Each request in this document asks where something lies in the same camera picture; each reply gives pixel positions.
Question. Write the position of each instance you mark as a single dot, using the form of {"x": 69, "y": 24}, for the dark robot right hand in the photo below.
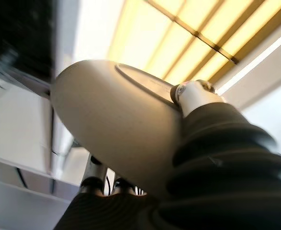
{"x": 226, "y": 179}

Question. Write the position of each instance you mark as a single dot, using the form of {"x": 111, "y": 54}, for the beige ceramic plate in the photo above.
{"x": 111, "y": 115}

